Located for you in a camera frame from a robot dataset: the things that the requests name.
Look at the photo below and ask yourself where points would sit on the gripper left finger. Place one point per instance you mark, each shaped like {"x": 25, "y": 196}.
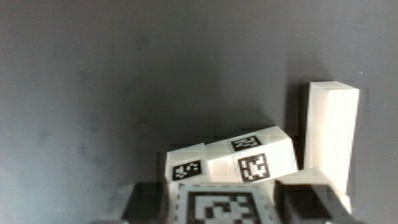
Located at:
{"x": 133, "y": 206}

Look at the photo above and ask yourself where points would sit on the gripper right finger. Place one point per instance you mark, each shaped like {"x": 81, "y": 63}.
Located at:
{"x": 309, "y": 203}

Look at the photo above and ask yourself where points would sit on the small tagged white cube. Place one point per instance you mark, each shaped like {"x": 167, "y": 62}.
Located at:
{"x": 220, "y": 204}

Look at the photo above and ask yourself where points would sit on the white chair leg block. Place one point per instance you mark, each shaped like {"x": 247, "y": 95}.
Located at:
{"x": 240, "y": 160}

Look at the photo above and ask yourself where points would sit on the white U-shaped border frame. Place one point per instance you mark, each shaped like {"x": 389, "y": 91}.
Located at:
{"x": 332, "y": 103}

